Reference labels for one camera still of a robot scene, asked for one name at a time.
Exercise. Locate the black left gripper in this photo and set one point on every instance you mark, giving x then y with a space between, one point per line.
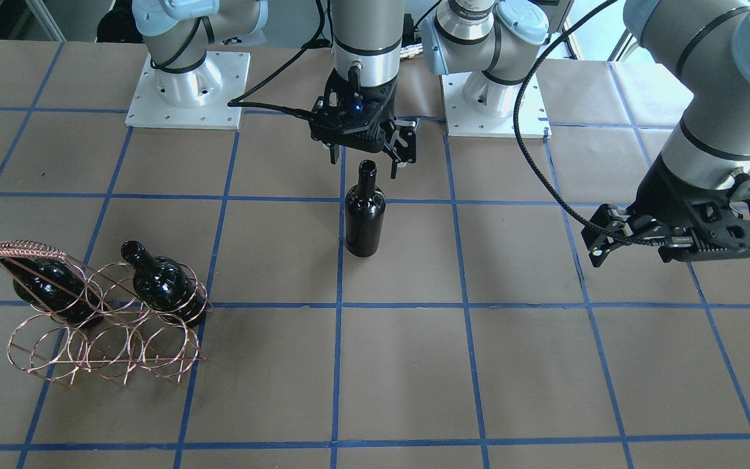
666 197

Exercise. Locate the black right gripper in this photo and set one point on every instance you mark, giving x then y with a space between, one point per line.
405 141

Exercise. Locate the dark glass wine bottle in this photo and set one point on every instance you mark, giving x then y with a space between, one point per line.
365 205

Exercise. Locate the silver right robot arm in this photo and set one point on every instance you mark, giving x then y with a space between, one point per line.
365 38

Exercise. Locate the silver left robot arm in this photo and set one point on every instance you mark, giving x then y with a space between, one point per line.
704 45

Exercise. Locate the dark wine bottle in basket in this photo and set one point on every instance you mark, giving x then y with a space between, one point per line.
164 287

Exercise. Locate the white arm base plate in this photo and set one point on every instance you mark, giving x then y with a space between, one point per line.
495 104
195 100

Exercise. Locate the copper wire wine basket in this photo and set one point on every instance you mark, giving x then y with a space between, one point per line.
139 314

